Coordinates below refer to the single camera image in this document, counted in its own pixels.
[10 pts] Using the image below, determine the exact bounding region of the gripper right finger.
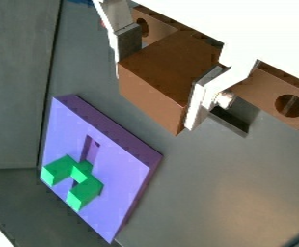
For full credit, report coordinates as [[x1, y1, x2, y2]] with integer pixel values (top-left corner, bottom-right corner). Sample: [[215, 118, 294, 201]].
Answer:
[[184, 61, 256, 130]]

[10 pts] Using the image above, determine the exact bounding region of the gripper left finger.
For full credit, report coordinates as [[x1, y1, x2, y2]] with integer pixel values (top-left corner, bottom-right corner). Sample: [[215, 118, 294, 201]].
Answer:
[[92, 0, 143, 79]]

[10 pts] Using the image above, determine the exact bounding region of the brown T-shaped block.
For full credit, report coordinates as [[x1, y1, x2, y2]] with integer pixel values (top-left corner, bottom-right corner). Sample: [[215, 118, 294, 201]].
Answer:
[[117, 6, 299, 135]]

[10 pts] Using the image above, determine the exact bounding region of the black angle fixture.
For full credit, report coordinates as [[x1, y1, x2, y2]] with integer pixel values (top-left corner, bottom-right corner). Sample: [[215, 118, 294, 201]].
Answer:
[[208, 97, 260, 137]]

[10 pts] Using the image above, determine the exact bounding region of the purple base block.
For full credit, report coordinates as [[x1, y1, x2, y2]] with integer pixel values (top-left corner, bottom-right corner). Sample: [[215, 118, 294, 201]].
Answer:
[[43, 95, 163, 241]]

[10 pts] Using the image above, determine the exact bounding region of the green U-shaped block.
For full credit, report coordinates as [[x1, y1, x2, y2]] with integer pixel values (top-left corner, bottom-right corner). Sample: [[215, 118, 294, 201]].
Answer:
[[40, 155, 104, 211]]

